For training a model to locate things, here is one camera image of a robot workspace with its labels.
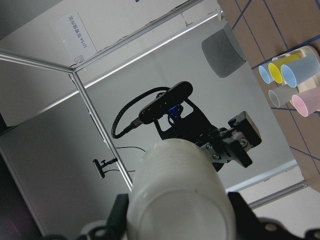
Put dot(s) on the grey chair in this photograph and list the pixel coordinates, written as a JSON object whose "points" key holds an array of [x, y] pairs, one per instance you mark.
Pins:
{"points": [[223, 52]]}

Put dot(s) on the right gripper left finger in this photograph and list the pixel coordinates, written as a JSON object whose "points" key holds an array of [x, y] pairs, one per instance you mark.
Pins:
{"points": [[117, 219]]}

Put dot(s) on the white wall sign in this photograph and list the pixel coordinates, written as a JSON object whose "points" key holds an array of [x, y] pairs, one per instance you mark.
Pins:
{"points": [[74, 37]]}

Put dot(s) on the light blue plastic cup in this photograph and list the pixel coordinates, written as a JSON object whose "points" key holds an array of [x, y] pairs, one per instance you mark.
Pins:
{"points": [[265, 73]]}

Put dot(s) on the aluminium cage frame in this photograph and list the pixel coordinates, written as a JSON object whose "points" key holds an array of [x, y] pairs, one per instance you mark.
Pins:
{"points": [[51, 148]]}

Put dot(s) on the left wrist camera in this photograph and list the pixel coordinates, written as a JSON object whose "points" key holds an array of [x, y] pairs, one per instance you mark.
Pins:
{"points": [[162, 104]]}

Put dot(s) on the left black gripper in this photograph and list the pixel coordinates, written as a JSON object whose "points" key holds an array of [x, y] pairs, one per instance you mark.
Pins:
{"points": [[221, 145]]}

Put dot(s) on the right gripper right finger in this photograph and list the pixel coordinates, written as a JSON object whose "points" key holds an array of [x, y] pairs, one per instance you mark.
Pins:
{"points": [[247, 224]]}

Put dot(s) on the pink plastic cup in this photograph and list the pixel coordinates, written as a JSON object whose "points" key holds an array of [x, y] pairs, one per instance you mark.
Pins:
{"points": [[307, 102]]}

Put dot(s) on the cream white plastic cup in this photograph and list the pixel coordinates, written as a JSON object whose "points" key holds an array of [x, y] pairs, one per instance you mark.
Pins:
{"points": [[178, 195]]}

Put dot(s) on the grey plastic cup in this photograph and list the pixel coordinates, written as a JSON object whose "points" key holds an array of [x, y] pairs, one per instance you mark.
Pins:
{"points": [[281, 95]]}

